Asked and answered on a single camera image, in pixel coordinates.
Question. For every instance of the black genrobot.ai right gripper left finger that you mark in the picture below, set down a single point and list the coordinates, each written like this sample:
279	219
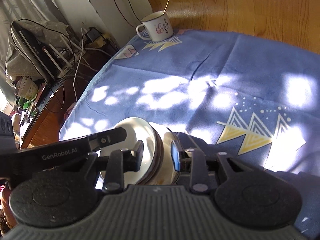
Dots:
30	160

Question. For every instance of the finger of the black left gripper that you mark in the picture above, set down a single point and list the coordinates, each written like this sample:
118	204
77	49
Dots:
67	194

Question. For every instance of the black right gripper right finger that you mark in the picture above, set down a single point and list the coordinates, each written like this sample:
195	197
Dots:
244	194

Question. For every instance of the floral white plate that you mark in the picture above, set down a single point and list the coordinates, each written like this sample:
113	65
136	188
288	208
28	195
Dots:
157	167

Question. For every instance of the blue patterned tablecloth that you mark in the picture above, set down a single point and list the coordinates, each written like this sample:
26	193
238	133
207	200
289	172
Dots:
255	99

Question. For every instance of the white wifi router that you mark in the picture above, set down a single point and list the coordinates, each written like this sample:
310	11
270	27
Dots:
53	54

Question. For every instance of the grey cloth covered box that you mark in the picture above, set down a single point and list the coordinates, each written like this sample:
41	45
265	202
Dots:
17	61

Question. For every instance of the black power adapter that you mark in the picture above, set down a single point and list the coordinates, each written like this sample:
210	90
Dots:
92	34

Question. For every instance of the white enamel mug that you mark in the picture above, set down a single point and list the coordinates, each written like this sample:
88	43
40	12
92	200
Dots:
157	25

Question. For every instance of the stick in mug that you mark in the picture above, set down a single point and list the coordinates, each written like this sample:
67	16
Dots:
165	8

